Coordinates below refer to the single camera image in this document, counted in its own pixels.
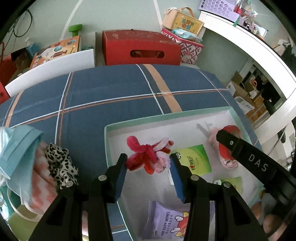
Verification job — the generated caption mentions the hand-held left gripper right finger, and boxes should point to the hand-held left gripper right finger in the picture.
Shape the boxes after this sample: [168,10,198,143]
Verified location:
[169,154,269,241]

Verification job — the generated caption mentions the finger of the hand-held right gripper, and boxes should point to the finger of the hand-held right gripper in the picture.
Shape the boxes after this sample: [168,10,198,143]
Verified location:
[216,129,247,160]

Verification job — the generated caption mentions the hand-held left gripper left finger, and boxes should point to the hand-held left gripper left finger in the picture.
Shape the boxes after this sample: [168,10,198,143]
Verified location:
[29,153,128,241]

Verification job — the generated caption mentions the red tape roll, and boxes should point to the red tape roll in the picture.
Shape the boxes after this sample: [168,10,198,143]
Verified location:
[218,125,242,160]

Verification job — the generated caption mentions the pink floral scrunchie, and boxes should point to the pink floral scrunchie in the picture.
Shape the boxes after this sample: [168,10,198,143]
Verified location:
[208,127,240,169]

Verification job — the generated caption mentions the green tissue pack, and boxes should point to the green tissue pack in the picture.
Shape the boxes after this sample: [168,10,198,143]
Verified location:
[172,144,212,178]
[214,177,243,194]

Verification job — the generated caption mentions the red pink chenille scrunchie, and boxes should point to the red pink chenille scrunchie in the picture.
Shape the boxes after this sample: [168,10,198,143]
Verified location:
[125,136,175,175]

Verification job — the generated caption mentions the purple baby wipes pack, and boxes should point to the purple baby wipes pack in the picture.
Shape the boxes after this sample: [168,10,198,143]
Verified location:
[142,200,215,240]

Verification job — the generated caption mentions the teal white tray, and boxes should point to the teal white tray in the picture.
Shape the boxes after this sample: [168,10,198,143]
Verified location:
[104,107,265,241]

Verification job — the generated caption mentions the leopard print scrunchie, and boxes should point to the leopard print scrunchie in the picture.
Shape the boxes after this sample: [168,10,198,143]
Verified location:
[45,143,79,191]

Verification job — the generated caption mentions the pink white knit towel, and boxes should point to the pink white knit towel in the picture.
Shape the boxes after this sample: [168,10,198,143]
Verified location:
[21,141,58,215]

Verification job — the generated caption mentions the person's right hand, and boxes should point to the person's right hand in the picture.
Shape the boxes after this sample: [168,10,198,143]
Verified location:
[252,201,281,235]

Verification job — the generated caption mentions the stacked cardboard boxes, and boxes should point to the stacked cardboard boxes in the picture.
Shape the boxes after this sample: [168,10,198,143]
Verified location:
[228,72,278,123]

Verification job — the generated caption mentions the blue plaid blanket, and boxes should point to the blue plaid blanket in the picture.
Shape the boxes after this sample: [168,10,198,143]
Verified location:
[0,64,263,241]

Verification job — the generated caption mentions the red patterned gift box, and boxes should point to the red patterned gift box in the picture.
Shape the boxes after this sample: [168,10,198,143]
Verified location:
[161,28,204,65]

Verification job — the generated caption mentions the white desk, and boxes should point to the white desk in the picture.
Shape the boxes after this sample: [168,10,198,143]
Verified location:
[198,11,296,163]

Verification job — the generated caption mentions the blue face mask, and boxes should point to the blue face mask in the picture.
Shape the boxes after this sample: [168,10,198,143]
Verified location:
[0,126,44,204]

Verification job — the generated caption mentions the light blue wipes pack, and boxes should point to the light blue wipes pack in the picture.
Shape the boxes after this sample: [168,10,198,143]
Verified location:
[172,28,203,42]

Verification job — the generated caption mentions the red cardboard box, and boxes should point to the red cardboard box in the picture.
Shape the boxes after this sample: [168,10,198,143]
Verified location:
[102,29,181,67]

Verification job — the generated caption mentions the wooden toy case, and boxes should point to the wooden toy case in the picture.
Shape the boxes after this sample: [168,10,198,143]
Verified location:
[162,7,204,32]

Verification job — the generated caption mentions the purple dotted board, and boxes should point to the purple dotted board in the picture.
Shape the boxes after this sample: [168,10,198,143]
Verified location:
[198,0,245,26]

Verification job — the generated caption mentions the orange toy box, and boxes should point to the orange toy box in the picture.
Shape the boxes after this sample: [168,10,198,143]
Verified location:
[30,35,81,69]

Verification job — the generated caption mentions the red tote bag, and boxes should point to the red tote bag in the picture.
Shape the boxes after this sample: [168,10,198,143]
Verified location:
[0,42,18,105]

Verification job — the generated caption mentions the green toy dumbbell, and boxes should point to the green toy dumbbell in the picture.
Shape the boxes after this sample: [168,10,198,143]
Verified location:
[69,24,83,37]

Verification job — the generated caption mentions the blue bottle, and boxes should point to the blue bottle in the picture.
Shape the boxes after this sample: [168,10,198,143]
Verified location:
[25,38,37,57]

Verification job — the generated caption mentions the black cables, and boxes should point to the black cables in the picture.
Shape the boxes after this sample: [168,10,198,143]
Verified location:
[13,9,33,37]

